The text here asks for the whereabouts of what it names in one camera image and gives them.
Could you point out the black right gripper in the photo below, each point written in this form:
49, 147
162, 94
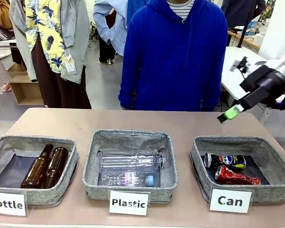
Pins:
272, 82

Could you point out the crushed black Pepsi can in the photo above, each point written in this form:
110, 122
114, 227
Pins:
225, 161

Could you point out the crushed red soda can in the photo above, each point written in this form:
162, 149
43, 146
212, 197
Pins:
237, 177

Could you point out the large clear plastic bottle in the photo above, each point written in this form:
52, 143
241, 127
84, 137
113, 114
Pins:
130, 162

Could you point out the small plastic bottle purple label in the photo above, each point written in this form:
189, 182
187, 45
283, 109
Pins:
130, 179

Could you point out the brown glass bottle slim neck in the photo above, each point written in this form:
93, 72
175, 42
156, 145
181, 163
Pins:
36, 169

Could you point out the grey fabric basket can label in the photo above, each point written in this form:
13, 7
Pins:
275, 190

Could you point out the white sign reading Can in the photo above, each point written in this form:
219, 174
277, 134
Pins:
230, 201

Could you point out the grey fabric basket plastic label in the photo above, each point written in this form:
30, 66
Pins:
128, 140

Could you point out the grey fabric basket bottle label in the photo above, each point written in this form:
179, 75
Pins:
50, 197

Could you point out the white power outlet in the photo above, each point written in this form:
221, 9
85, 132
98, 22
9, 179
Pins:
268, 112

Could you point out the wooden desk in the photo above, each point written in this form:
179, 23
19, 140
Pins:
250, 42

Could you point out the white paper roll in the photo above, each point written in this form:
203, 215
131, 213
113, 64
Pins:
260, 39

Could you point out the black lamp pole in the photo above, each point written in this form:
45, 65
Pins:
242, 35

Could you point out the background water bottle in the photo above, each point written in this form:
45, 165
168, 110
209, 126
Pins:
251, 28

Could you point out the person in blue hoodie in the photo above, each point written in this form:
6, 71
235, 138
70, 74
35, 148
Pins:
175, 66

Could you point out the person in dark top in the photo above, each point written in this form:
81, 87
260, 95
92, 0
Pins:
244, 9

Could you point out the person blue top floral trousers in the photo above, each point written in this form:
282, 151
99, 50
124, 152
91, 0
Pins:
134, 12

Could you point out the person in light blue shirt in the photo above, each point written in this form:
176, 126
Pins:
114, 31

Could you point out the white sign reading Plastic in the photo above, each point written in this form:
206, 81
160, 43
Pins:
128, 203

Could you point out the white paper tag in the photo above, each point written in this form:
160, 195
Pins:
71, 67

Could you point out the brown glass bottle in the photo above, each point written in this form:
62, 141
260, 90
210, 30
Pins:
55, 166

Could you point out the person floral shirt grey cardigan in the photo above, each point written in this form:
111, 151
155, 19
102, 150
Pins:
45, 26

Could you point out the wooden shelf box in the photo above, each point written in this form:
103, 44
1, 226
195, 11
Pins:
26, 92

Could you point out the orange cloth pile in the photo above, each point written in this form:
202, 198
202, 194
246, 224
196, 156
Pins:
0, 12

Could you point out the white sign reading Bottle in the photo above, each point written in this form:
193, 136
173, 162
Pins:
7, 204

